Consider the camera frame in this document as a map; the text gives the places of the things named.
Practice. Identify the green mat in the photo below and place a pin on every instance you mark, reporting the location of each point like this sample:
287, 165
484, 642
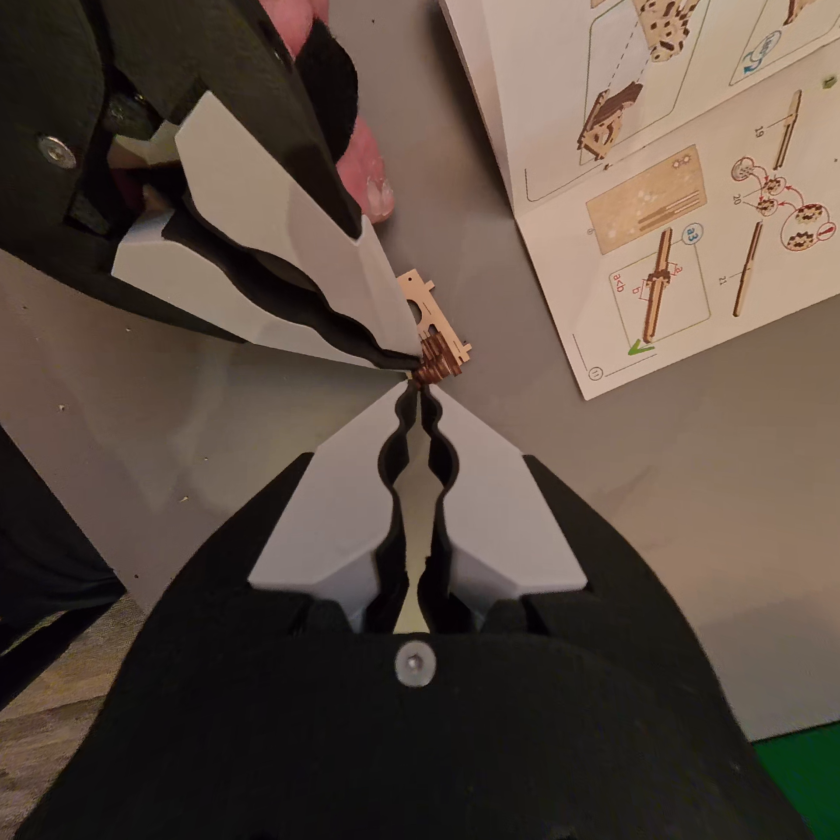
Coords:
814, 761

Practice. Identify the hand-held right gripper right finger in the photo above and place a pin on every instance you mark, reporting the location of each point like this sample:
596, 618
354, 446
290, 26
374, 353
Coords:
499, 525

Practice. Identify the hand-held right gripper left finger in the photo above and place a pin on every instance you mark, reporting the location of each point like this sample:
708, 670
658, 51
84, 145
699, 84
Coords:
328, 525

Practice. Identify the person's left hand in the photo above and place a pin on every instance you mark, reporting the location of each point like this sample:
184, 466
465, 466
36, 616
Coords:
374, 190

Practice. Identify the wooden model part with gears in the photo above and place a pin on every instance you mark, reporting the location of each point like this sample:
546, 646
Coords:
441, 326

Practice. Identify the assembly instruction booklet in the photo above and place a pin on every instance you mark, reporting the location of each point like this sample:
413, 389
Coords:
558, 65

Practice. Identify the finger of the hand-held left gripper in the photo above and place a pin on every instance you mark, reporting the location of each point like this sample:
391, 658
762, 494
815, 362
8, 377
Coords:
262, 197
170, 275

